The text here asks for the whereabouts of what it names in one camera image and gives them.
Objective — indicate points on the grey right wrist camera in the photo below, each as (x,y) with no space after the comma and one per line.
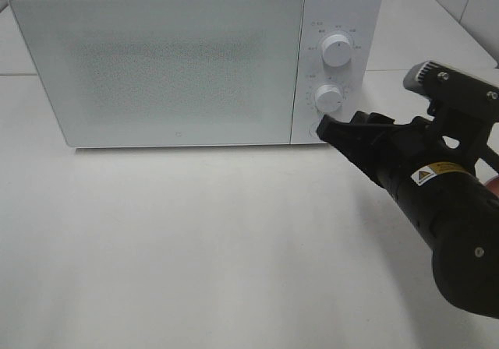
(450,89)

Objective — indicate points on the white dial knob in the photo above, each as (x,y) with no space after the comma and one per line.
(328,98)
(336,49)

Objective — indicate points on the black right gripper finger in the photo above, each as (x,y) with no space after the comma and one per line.
(362,120)
(361,148)

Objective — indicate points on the white lower dial knob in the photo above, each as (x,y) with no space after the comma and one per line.
(328,98)

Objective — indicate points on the white upper dial knob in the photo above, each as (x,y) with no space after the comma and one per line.
(336,49)

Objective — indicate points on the white microwave door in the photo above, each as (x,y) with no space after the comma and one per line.
(166,72)

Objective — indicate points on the white microwave oven body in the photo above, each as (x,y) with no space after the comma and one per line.
(335,10)

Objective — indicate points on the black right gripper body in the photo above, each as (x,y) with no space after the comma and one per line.
(428,168)

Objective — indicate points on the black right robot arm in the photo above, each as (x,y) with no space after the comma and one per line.
(466,272)

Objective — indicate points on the round white door button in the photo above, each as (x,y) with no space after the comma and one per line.
(313,131)

